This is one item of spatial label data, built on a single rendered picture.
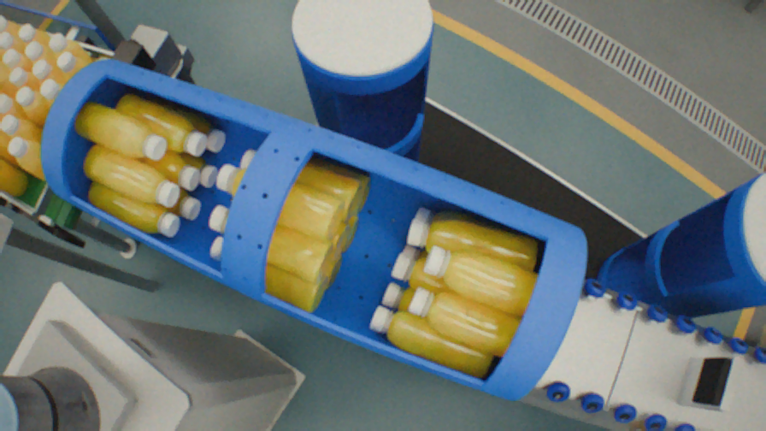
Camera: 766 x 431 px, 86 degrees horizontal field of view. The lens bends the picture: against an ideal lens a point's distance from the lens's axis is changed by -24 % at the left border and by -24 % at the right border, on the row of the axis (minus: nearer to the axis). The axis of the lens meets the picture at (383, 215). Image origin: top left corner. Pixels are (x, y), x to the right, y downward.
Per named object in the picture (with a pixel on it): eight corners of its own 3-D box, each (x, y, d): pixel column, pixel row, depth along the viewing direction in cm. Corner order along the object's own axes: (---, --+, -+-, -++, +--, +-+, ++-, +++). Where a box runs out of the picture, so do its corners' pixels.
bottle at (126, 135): (89, 141, 85) (154, 170, 82) (67, 130, 78) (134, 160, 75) (103, 108, 86) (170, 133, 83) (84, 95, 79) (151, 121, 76)
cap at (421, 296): (417, 318, 77) (406, 314, 77) (427, 295, 79) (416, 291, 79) (421, 312, 74) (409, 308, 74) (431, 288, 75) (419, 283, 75)
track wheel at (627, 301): (635, 314, 88) (640, 306, 87) (616, 307, 88) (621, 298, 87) (632, 303, 92) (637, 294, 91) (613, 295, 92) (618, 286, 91)
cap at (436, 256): (446, 245, 74) (434, 240, 75) (444, 258, 71) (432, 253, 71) (437, 267, 76) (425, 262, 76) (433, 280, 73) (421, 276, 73)
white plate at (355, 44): (263, 32, 97) (265, 36, 98) (376, 99, 93) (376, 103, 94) (350, -50, 103) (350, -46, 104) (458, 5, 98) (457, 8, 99)
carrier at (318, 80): (316, 177, 183) (384, 224, 178) (262, 37, 98) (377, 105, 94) (366, 115, 188) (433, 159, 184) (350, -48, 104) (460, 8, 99)
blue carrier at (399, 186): (495, 404, 85) (548, 400, 59) (88, 221, 95) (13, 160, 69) (545, 259, 95) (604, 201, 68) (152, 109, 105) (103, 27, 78)
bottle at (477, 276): (558, 272, 74) (450, 230, 75) (563, 298, 68) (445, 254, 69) (539, 308, 78) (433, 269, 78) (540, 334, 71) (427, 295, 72)
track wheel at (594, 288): (603, 302, 89) (609, 292, 88) (583, 294, 89) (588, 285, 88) (601, 290, 93) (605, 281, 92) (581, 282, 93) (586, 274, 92)
